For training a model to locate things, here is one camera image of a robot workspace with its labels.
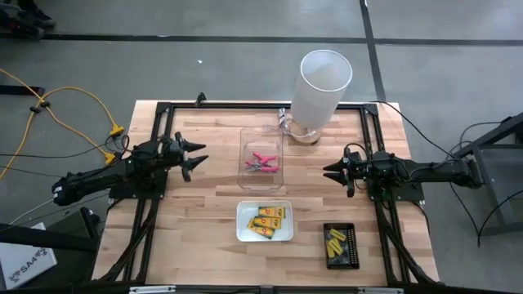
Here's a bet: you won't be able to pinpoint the black floor cable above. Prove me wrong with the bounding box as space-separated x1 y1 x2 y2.
369 100 465 161

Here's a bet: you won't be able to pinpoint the yellow extension cable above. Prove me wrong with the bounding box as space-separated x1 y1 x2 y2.
0 67 126 181

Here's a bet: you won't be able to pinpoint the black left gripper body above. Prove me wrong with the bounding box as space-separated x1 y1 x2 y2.
161 131 193 183

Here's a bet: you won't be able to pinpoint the black equipment stand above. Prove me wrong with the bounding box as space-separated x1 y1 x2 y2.
0 206 101 252

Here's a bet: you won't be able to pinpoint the yellow crayon box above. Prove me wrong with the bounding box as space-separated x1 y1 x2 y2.
257 206 287 219
253 216 284 230
246 219 276 240

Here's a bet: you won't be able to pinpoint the pink handled scissors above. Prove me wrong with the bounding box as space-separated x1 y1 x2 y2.
244 160 282 175
251 151 279 165

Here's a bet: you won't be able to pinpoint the dark chair base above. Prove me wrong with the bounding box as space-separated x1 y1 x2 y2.
0 0 57 41

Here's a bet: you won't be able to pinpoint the black slotted plastic basket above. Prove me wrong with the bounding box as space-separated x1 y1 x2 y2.
322 221 361 271

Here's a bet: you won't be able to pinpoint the white plastic storage bin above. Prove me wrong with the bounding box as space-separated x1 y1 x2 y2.
235 199 295 243

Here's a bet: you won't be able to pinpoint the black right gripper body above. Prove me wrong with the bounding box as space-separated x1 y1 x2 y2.
345 146 369 198

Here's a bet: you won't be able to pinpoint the black metal side stand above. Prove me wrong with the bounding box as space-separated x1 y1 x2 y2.
452 110 523 238

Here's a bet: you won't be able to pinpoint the silver metal bracket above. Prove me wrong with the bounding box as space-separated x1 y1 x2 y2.
128 285 177 294

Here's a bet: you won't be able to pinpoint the white printed cardboard box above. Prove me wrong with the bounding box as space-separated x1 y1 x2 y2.
0 222 59 290

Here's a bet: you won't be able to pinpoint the white shade wooden base lamp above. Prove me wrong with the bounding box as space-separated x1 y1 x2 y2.
279 49 354 145

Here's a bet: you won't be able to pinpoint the clear plastic tray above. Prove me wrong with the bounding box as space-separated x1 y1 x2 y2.
237 126 286 191

